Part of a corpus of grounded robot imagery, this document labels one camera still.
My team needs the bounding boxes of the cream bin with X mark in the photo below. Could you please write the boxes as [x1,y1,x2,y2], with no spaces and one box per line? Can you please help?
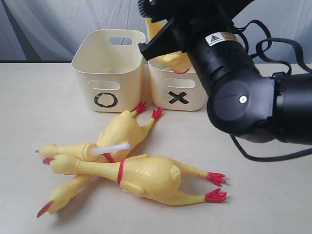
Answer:
[148,59,208,111]

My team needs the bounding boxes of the white backdrop cloth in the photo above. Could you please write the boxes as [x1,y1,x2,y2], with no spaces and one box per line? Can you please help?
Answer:
[0,0,312,63]

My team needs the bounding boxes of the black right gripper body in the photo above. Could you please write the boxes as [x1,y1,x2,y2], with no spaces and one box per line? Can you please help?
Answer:
[137,0,195,61]

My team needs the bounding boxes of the headless yellow chicken body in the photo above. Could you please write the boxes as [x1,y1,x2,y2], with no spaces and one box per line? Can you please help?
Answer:
[145,18,192,74]

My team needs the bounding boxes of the broken chicken head with squeaker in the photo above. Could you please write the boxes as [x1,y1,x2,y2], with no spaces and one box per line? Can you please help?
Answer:
[35,142,131,162]

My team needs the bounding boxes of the cream bin with O mark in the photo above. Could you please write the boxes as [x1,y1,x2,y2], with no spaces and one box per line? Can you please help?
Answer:
[71,29,146,113]

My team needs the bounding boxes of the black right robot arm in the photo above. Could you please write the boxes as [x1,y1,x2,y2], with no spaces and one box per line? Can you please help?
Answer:
[138,0,312,145]

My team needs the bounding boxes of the small yellow rubber chicken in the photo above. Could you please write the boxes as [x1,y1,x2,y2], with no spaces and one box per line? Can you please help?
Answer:
[37,102,162,218]

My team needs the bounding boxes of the large yellow rubber chicken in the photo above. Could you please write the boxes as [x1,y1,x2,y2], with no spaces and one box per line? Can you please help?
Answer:
[43,154,227,205]

